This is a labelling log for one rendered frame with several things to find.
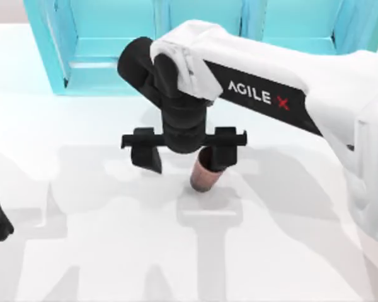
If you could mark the copper brown cup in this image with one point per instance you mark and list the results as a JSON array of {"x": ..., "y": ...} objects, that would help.
[{"x": 203, "y": 179}]

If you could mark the light blue rack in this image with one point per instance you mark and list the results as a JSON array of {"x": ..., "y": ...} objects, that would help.
[{"x": 94, "y": 56}]

